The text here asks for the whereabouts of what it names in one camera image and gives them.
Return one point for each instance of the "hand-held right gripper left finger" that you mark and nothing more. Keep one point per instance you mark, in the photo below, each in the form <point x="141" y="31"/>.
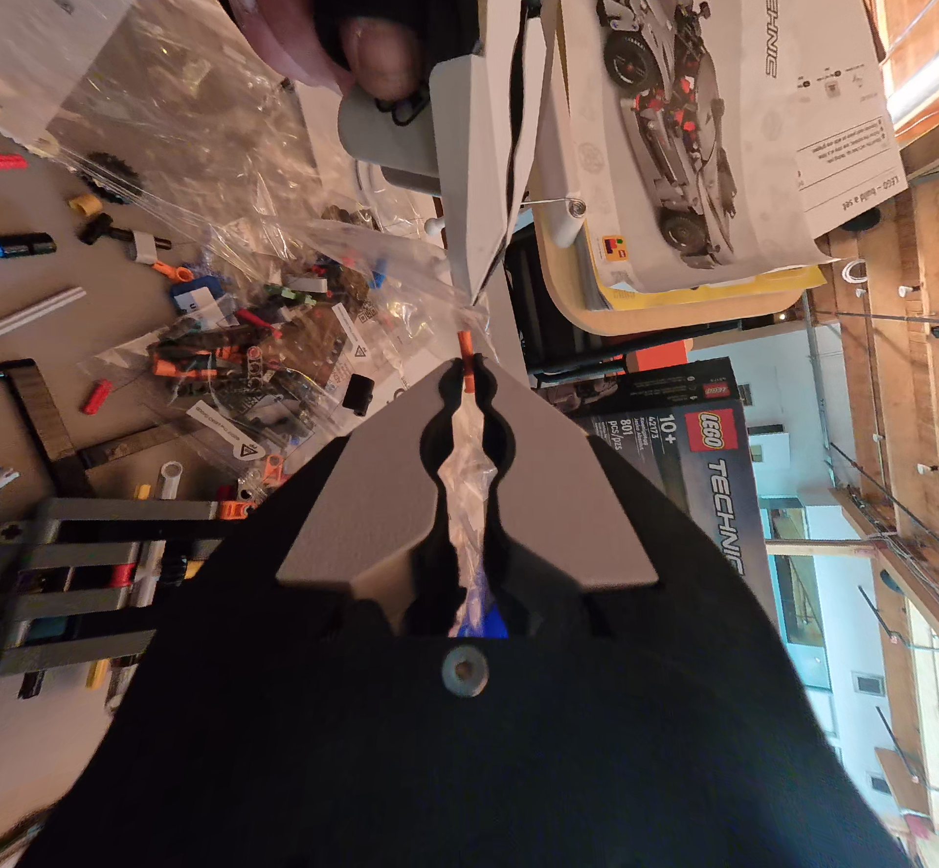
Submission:
<point x="367" y="508"/>

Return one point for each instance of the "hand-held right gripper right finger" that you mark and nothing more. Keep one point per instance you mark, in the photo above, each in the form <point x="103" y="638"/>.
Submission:
<point x="572" y="508"/>

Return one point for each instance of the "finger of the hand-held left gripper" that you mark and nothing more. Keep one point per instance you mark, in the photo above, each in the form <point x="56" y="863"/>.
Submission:
<point x="469" y="164"/>
<point x="534" y="98"/>

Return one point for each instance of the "orange lego pin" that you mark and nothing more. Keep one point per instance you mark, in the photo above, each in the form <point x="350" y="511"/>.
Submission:
<point x="466" y="369"/>

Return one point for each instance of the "small clear lego bag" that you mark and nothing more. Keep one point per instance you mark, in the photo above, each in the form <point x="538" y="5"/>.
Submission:
<point x="293" y="340"/>

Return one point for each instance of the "pile of loose lego pieces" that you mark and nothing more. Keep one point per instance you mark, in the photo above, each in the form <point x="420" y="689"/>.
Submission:
<point x="95" y="390"/>

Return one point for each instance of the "black L-shaped lego beam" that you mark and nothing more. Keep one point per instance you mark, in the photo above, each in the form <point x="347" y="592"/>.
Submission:
<point x="44" y="413"/>

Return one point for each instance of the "person's left hand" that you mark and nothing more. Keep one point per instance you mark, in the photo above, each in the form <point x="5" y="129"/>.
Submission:
<point x="279" y="17"/>

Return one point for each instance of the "orange object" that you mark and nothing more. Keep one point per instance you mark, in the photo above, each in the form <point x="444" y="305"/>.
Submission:
<point x="656" y="356"/>

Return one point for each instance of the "wooden book stand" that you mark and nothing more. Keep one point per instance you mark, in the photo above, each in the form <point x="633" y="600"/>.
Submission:
<point x="660" y="318"/>

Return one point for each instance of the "torn open clear bag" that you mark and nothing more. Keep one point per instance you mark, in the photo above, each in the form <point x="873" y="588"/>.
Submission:
<point x="183" y="76"/>

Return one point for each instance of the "printed car picture sheet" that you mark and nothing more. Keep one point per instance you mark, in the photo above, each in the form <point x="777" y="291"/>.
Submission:
<point x="770" y="112"/>

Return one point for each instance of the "yellow-edged instruction booklet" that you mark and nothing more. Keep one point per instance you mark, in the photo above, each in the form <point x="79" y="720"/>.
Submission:
<point x="697" y="298"/>

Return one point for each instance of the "white ceiling light tube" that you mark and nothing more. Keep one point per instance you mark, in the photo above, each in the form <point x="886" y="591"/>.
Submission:
<point x="913" y="101"/>

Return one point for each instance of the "black metal frame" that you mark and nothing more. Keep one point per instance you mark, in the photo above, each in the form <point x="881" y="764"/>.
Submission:
<point x="557" y="310"/>

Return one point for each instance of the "grey lego frame assembly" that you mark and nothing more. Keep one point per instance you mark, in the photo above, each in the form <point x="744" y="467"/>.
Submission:
<point x="88" y="560"/>

